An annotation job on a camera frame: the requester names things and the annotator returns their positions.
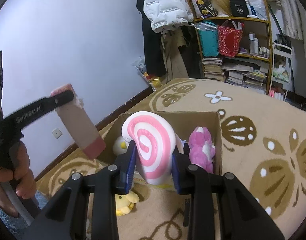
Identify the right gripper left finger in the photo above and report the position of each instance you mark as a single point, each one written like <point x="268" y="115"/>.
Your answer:
<point x="65" y="215"/>

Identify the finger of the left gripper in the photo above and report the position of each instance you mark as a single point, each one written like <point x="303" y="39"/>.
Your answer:
<point x="39" y="108"/>

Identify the pink plush toy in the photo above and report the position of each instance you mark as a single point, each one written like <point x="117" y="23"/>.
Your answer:
<point x="202" y="149"/>

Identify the person's left hand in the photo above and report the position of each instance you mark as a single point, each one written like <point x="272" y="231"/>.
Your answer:
<point x="26" y="188"/>

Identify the wooden shelf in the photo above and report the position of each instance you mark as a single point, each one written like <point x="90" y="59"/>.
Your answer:
<point x="252" y="66"/>

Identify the black hanging coat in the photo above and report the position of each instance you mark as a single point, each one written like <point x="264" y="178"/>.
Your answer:
<point x="152" y="51"/>

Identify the pink towel pack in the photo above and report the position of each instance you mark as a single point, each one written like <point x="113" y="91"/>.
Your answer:
<point x="79" y="124"/>

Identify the plastic bag with toys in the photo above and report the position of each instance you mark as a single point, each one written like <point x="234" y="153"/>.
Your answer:
<point x="151" y="79"/>

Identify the stack of books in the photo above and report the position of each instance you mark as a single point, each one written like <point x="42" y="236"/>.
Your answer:
<point x="212" y="68"/>

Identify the upper wall socket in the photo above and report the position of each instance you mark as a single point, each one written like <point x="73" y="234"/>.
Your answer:
<point x="57" y="133"/>

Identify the teal bag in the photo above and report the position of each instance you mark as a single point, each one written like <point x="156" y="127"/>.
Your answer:
<point x="208" y="37"/>

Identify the black box with 40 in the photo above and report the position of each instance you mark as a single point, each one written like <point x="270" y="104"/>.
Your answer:
<point x="239" y="8"/>

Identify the pink swirl lollipop pillow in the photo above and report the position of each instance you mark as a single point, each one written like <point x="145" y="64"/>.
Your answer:
<point x="155" y="141"/>

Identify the red gift bag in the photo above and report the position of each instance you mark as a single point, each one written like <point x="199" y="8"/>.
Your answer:
<point x="229" y="37"/>

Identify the beige patterned carpet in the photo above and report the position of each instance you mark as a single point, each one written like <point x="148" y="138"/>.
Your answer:
<point x="263" y="144"/>

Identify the blonde wig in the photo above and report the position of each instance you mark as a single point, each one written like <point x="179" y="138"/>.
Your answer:
<point x="222" y="7"/>

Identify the white fluffy chick plush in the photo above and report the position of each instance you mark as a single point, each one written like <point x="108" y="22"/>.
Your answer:
<point x="120" y="146"/>

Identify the white puffer jacket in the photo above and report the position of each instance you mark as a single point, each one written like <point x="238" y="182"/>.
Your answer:
<point x="166" y="15"/>

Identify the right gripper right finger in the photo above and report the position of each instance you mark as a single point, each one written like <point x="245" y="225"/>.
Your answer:
<point x="240" y="215"/>

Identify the yellow dog plush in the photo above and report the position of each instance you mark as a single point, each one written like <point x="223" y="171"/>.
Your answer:
<point x="125" y="203"/>

